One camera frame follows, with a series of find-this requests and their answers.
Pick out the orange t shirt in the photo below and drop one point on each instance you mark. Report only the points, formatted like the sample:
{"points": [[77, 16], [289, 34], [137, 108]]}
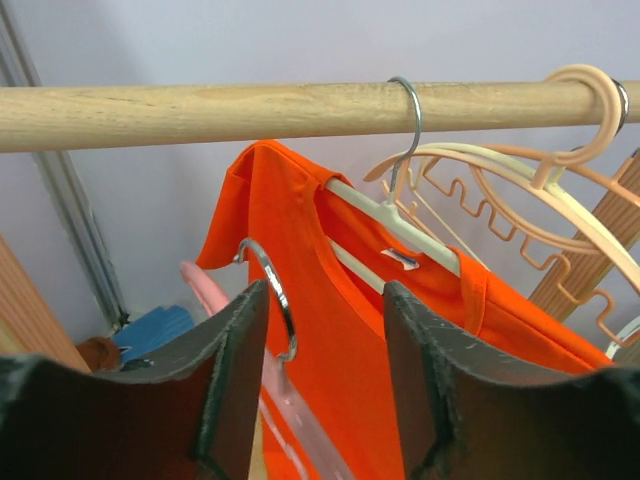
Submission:
{"points": [[280, 199]]}

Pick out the blue cloth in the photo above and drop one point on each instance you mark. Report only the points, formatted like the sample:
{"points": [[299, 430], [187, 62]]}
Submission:
{"points": [[151, 331]]}

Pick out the brown cloth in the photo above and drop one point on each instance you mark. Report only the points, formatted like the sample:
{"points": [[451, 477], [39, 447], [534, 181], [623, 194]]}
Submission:
{"points": [[100, 354]]}

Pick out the pink hanger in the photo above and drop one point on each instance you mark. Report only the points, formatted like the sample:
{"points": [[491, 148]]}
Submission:
{"points": [[307, 404]]}

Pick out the cream plastic hook hanger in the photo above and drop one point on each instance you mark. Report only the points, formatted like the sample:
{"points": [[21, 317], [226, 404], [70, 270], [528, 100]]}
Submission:
{"points": [[537, 172]]}

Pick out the beige wooden hanger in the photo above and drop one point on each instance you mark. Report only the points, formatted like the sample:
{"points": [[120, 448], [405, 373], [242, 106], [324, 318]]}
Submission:
{"points": [[571, 280]]}

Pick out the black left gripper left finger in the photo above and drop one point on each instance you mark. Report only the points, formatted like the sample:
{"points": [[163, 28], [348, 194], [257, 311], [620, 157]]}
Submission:
{"points": [[185, 411]]}

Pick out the wooden clothes rack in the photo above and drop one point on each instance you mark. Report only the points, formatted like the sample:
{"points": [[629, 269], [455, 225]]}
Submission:
{"points": [[42, 119]]}

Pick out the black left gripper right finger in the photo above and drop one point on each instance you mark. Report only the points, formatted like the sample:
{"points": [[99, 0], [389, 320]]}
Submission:
{"points": [[467, 410]]}

